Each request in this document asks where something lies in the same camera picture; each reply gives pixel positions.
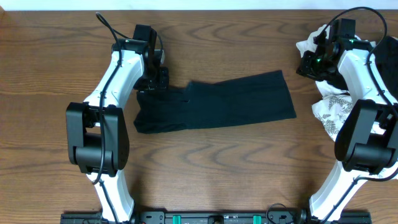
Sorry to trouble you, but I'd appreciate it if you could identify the black t-shirt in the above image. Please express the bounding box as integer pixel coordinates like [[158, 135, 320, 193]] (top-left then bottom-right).
[[134, 70, 297, 134]]

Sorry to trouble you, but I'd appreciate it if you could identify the black garment in pile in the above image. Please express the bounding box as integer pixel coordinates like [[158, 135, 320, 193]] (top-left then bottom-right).
[[374, 36, 398, 99]]

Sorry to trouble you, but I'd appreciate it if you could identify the white fern-print cloth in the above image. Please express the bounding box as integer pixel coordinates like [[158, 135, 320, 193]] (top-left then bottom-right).
[[312, 93, 398, 180]]

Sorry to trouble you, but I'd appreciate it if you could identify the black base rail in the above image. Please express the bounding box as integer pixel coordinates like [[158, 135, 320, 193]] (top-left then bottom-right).
[[60, 209, 373, 224]]

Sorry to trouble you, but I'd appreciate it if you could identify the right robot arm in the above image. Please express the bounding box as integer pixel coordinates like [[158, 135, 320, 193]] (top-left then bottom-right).
[[297, 19, 397, 223]]

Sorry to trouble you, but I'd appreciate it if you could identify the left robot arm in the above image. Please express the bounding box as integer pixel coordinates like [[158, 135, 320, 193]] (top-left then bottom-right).
[[60, 25, 169, 223]]

